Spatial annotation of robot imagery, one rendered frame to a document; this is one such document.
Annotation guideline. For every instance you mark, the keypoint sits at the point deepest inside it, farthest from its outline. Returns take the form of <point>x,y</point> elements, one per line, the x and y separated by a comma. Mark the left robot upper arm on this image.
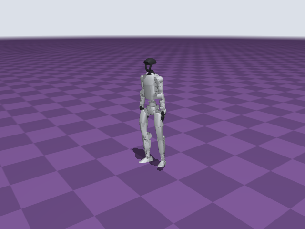
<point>159,81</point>

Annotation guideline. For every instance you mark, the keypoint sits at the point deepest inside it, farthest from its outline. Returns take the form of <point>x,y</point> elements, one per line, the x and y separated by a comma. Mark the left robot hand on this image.
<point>163,115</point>

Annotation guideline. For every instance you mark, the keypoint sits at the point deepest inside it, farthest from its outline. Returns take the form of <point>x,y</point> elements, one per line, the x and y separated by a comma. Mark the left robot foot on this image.
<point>162,164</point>

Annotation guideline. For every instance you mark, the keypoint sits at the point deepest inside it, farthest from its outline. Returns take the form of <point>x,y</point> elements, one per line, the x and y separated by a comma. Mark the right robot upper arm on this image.
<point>142,91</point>

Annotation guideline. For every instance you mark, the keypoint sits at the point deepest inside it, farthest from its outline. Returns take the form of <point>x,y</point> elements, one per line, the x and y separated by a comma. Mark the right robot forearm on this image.
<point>142,100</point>

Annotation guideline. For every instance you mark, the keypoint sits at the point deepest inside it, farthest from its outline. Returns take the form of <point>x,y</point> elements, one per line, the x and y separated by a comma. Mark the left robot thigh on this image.
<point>158,123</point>

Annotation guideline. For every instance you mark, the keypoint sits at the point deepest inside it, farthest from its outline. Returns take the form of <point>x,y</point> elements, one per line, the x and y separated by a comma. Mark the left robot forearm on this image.
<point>162,104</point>

